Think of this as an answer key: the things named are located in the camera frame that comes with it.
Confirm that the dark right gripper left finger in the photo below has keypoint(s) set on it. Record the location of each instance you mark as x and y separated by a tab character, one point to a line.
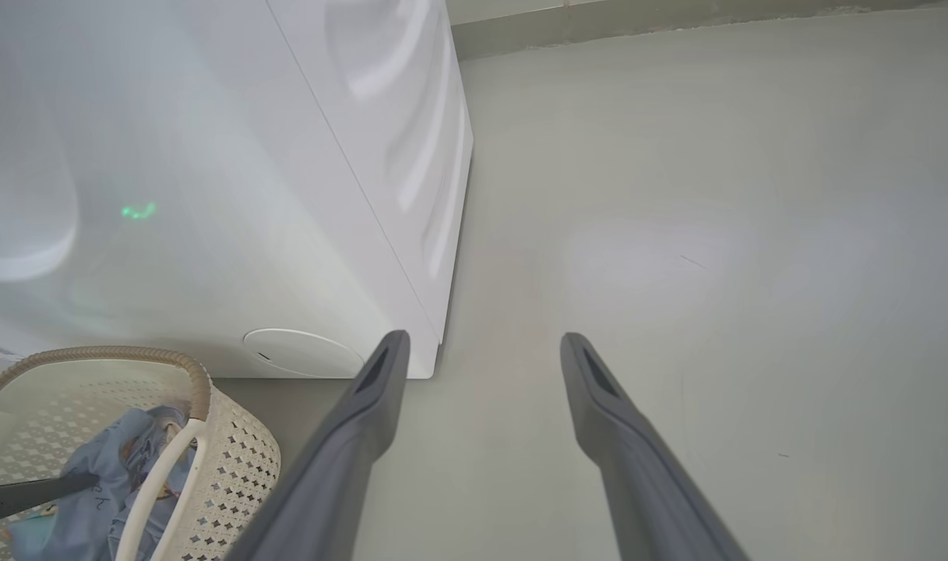
341	467

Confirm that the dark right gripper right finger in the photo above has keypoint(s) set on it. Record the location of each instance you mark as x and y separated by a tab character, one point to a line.
637	483

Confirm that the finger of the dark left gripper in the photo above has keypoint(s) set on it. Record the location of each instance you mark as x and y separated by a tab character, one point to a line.
29	495

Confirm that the blue bear print garment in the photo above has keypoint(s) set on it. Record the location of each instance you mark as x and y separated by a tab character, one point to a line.
107	467

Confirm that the cream perforated laundry basket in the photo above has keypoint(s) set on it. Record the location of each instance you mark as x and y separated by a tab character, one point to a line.
240	460

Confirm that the white front-load washing machine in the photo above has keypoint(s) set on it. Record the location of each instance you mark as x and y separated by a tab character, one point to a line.
248	156

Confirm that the round white filter cover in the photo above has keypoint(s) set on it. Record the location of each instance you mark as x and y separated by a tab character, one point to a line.
306	352

